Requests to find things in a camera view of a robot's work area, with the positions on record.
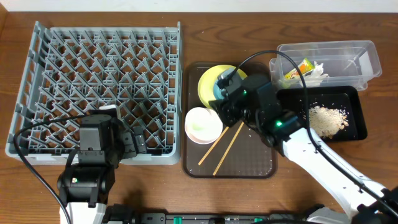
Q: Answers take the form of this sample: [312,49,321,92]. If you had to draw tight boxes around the light blue cup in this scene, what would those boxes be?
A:
[213,70,247,100]

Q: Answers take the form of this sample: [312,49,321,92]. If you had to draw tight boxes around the white pink-rimmed bowl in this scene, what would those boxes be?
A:
[184,107,223,144]

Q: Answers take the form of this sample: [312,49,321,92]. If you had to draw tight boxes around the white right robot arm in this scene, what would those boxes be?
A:
[209,74,397,223]

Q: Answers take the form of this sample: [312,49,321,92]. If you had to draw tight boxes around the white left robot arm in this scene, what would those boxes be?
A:
[57,105,147,223]

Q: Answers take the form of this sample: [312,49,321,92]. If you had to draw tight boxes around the pile of rice waste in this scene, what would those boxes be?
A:
[308,106,349,139]

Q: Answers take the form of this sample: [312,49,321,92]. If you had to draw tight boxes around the grey plastic dishwasher rack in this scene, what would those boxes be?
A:
[5,22,183,165]

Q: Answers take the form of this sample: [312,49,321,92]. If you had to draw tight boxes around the black waste tray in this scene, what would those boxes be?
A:
[277,86,368,142]

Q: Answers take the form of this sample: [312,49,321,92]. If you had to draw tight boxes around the clear plastic waste bin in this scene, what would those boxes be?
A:
[277,40,382,90]

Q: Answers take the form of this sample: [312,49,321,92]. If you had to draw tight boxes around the right wooden chopstick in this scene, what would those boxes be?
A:
[213,122,244,176]

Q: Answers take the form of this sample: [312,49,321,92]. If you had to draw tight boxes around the wooden chopstick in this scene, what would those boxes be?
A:
[198,127,229,166]
[213,122,244,176]

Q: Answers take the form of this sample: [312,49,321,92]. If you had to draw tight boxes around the yellow plate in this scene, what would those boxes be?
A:
[198,65,236,109]

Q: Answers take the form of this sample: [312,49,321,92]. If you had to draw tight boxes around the dark brown serving tray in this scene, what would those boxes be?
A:
[181,62,277,179]

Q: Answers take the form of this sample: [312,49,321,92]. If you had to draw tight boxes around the yellow orange snack wrapper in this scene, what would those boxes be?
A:
[284,58,315,80]

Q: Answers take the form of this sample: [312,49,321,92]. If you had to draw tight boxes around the crumpled white tissue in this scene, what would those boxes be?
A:
[303,61,330,87]

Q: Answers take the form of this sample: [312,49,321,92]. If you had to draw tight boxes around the left wooden chopstick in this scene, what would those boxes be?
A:
[198,127,229,166]

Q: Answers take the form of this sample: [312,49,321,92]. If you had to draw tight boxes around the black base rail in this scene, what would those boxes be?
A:
[101,204,309,224]

